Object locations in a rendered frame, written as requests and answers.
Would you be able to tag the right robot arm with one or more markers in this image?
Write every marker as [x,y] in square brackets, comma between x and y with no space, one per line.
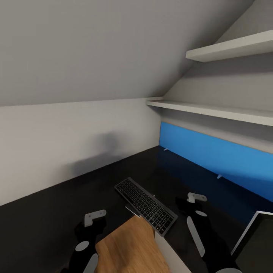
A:
[213,250]

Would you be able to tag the notebook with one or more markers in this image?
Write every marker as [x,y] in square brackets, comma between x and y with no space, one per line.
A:
[132,209]

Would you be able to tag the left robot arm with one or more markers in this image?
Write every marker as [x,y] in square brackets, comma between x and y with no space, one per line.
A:
[85,258]

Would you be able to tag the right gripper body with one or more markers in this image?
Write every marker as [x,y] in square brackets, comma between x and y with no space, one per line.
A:
[184,205]

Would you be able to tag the desktop computer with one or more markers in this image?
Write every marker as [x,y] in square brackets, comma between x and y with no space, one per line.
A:
[174,262]

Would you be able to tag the keyboard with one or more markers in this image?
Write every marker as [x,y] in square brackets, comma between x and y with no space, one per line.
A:
[160,217]

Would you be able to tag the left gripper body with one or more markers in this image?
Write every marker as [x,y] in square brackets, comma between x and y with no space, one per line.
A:
[96,228]

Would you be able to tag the monitor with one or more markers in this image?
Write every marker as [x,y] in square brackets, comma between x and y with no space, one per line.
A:
[253,252]

